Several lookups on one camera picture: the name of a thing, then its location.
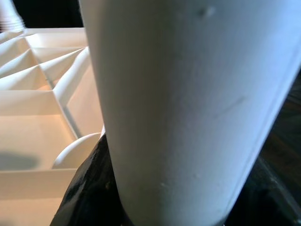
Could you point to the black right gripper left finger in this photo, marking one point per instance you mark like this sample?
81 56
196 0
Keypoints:
94 188

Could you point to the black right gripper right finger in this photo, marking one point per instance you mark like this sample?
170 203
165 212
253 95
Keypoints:
270 204

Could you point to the white plastic table top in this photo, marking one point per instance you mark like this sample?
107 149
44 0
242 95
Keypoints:
28 117

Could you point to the white plastic table leg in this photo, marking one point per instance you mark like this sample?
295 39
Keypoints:
8 14
188 94

